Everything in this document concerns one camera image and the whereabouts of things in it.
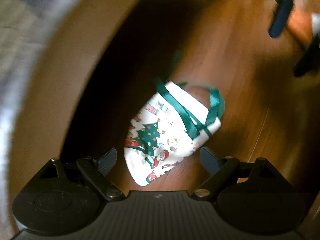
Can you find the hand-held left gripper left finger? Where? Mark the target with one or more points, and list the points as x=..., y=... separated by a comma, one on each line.
x=108, y=161

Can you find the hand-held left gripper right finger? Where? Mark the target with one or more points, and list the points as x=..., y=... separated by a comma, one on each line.
x=210, y=160

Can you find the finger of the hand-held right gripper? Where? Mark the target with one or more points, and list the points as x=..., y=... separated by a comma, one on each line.
x=281, y=17
x=308, y=57

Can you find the christmas print gift bag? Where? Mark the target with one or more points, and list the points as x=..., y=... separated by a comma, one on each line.
x=162, y=135

